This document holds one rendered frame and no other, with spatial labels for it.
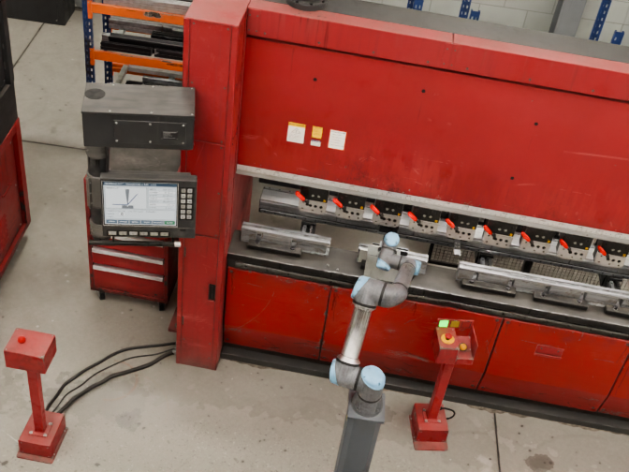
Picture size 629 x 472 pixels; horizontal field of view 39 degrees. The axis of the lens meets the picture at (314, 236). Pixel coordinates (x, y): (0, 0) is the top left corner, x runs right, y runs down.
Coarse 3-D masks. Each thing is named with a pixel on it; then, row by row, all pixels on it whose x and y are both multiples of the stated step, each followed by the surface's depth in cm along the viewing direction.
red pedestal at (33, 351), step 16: (16, 336) 441; (32, 336) 442; (48, 336) 443; (16, 352) 433; (32, 352) 434; (48, 352) 438; (16, 368) 440; (32, 368) 439; (32, 384) 455; (32, 400) 464; (32, 416) 488; (48, 416) 489; (64, 416) 491; (32, 432) 479; (48, 432) 481; (64, 432) 495; (32, 448) 478; (48, 448) 476
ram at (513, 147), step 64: (256, 64) 430; (320, 64) 425; (384, 64) 420; (256, 128) 453; (384, 128) 443; (448, 128) 437; (512, 128) 432; (576, 128) 427; (448, 192) 461; (512, 192) 455; (576, 192) 450
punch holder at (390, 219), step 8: (376, 200) 471; (384, 200) 470; (384, 208) 473; (392, 208) 472; (400, 208) 472; (376, 216) 477; (384, 216) 476; (392, 216) 476; (400, 216) 475; (376, 224) 480; (384, 224) 480; (392, 224) 479
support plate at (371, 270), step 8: (368, 248) 492; (376, 248) 492; (368, 256) 487; (368, 264) 481; (368, 272) 477; (376, 272) 478; (384, 272) 478; (392, 272) 479; (384, 280) 473; (392, 280) 474
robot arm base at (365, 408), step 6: (354, 396) 434; (354, 402) 432; (360, 402) 428; (366, 402) 427; (372, 402) 426; (378, 402) 429; (354, 408) 432; (360, 408) 429; (366, 408) 428; (372, 408) 428; (378, 408) 432; (360, 414) 430; (366, 414) 429; (372, 414) 430
